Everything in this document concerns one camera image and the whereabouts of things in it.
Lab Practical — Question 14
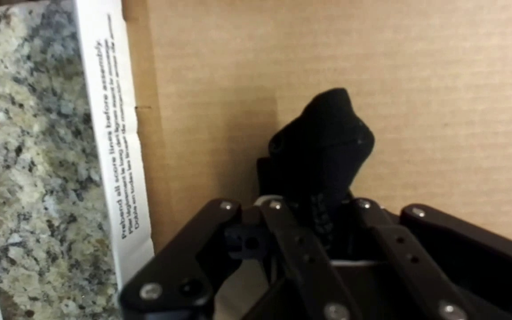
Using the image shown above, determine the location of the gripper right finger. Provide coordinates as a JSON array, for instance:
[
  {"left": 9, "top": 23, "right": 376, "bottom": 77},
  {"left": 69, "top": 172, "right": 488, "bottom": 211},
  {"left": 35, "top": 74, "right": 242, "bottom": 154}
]
[{"left": 350, "top": 198, "right": 512, "bottom": 320}]

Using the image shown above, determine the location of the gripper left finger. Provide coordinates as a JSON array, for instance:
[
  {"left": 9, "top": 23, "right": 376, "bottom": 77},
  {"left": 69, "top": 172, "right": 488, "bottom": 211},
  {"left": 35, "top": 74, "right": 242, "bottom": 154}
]
[{"left": 119, "top": 197, "right": 364, "bottom": 320}]

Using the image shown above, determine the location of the black sock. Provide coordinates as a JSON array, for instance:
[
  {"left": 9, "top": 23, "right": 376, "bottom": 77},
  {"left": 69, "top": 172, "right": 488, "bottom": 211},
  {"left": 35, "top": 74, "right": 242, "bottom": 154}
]
[{"left": 256, "top": 88, "right": 376, "bottom": 263}]

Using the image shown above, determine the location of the cardboard box with white flap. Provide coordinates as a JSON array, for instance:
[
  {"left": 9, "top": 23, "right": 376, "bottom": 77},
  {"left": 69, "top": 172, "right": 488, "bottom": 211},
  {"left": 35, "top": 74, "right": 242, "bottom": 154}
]
[{"left": 74, "top": 0, "right": 512, "bottom": 292}]

